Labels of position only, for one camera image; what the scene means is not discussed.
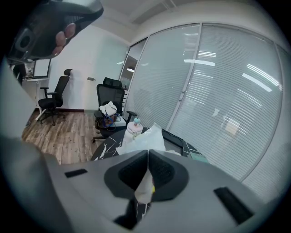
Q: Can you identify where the white cardboard box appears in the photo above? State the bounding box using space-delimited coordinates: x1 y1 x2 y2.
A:
111 116 127 127

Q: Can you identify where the pastel drinking bottle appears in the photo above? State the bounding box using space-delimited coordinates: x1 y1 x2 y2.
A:
122 116 144 146

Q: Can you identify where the white desk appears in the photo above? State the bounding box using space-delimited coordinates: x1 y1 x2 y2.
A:
21 76 52 121

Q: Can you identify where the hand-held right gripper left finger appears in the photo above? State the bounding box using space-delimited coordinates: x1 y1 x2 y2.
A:
44 149 150 233

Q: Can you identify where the clear plastic bag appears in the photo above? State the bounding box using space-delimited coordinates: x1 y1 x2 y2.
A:
115 122 166 204

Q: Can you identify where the white monitor screen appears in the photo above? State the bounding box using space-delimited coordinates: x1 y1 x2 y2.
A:
33 58 52 78

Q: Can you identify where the yellow tray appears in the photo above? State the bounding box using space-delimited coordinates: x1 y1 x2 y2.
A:
161 129 185 157

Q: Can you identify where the blue cable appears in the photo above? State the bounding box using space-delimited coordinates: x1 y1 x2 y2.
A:
103 111 120 127

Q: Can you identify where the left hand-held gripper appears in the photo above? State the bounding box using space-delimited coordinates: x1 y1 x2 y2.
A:
6 0 105 61

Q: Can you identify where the brown bag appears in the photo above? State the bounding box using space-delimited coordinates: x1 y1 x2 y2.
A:
95 116 114 129

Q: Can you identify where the white partition door handle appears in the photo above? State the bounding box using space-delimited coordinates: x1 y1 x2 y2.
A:
178 83 190 101

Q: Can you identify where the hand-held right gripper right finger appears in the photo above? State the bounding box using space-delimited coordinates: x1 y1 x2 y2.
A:
134 149 268 233

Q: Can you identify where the black mesh office chair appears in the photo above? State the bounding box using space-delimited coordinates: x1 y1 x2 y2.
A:
92 76 138 143

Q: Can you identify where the person's left hand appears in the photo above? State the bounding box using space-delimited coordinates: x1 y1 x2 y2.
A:
51 22 77 56

